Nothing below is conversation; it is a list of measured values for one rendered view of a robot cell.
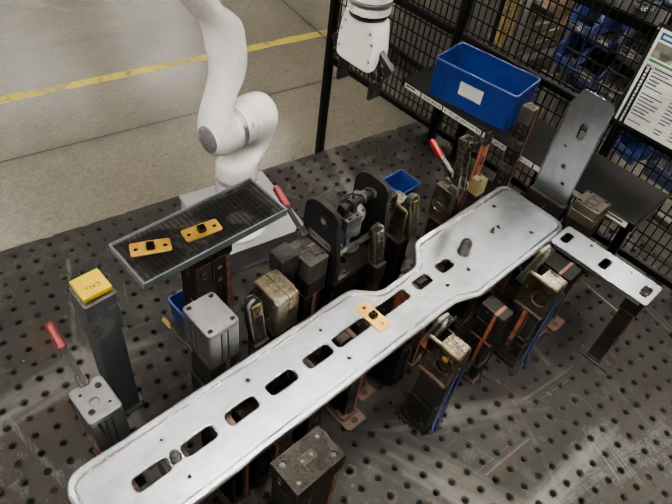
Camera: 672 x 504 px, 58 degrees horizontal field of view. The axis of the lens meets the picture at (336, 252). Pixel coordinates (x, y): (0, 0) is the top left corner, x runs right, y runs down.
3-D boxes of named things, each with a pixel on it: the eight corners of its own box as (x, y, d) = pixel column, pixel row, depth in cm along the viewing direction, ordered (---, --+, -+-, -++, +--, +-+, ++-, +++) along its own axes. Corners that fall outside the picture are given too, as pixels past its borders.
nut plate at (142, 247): (130, 257, 124) (130, 253, 124) (128, 244, 127) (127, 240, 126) (172, 250, 127) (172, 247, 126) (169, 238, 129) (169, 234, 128)
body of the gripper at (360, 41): (336, 0, 114) (330, 54, 122) (374, 22, 110) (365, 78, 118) (364, -9, 118) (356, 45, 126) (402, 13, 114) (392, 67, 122)
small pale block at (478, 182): (449, 270, 195) (481, 183, 169) (441, 263, 197) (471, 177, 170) (456, 265, 197) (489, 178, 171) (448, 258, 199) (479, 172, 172)
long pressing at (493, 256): (120, 583, 99) (119, 580, 98) (56, 479, 110) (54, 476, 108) (567, 228, 172) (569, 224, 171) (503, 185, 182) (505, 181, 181)
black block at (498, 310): (473, 393, 165) (507, 330, 144) (443, 367, 170) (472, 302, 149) (491, 377, 169) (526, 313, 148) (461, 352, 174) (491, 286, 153)
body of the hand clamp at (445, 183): (425, 278, 192) (453, 195, 166) (409, 266, 195) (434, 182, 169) (437, 270, 195) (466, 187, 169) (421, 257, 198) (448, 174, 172)
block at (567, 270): (532, 347, 178) (570, 286, 157) (502, 323, 183) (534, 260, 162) (550, 330, 183) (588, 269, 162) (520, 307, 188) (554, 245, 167)
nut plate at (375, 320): (391, 324, 140) (392, 321, 139) (380, 332, 138) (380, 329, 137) (366, 301, 144) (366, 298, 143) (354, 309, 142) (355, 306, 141)
